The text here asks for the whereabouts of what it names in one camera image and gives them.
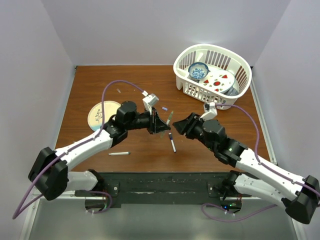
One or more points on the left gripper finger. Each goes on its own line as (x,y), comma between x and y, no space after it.
(155,116)
(160,126)

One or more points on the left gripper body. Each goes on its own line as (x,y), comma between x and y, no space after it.
(145,120)

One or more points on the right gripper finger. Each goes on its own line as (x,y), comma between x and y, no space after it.
(182,128)
(185,123)

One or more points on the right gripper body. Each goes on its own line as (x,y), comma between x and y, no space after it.
(196,130)

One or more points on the green pen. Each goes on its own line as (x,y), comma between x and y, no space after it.
(168,123)

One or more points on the blue marker cap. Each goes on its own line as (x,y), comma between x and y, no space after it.
(170,136)

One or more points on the blue white marker pen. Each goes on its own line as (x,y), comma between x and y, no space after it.
(173,146)

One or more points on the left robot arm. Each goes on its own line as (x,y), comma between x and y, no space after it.
(52,171)

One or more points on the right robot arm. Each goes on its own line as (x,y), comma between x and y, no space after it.
(298,196)

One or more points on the teal tipped white marker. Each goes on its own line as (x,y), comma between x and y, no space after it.
(119,153)

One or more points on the grey dish in basket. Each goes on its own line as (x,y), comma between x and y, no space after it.
(233,91)

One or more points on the round cream blue plate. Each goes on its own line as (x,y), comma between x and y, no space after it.
(95,115)

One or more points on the watermelon pattern plate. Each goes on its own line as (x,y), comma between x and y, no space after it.
(218,80)

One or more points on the blue patterned bowl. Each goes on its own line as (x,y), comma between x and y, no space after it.
(198,70)

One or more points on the white plastic dish basket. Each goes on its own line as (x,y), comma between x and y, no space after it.
(215,57)

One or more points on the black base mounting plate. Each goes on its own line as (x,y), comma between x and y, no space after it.
(163,188)

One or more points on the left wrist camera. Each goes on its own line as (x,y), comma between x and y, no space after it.
(150,101)

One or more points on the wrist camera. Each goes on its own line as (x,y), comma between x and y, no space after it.
(150,101)
(210,111)

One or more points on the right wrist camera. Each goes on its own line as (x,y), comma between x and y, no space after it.
(210,111)

